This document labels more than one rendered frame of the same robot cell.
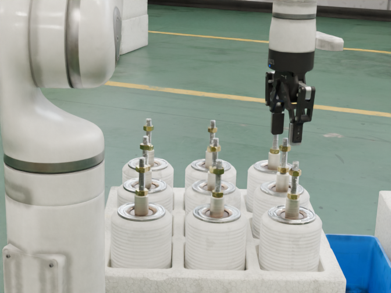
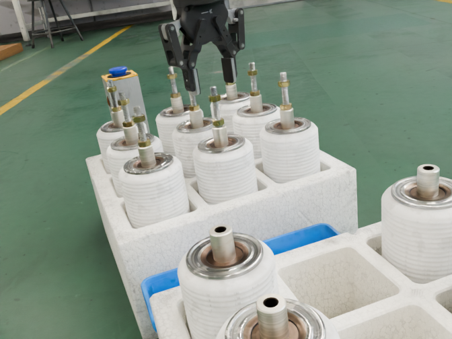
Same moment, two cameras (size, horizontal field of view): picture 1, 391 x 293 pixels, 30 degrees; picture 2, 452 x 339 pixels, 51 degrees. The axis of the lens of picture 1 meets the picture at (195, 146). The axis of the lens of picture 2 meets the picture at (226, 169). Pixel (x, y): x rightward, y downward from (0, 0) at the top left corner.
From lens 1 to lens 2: 1.29 m
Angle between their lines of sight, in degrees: 68
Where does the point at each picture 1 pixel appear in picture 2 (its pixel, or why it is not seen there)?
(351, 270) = not seen: hidden behind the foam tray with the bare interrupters
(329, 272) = (130, 231)
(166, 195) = (171, 122)
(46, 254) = not seen: outside the picture
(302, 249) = (126, 197)
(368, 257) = not seen: hidden behind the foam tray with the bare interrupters
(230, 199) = (182, 137)
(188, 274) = (99, 181)
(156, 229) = (103, 139)
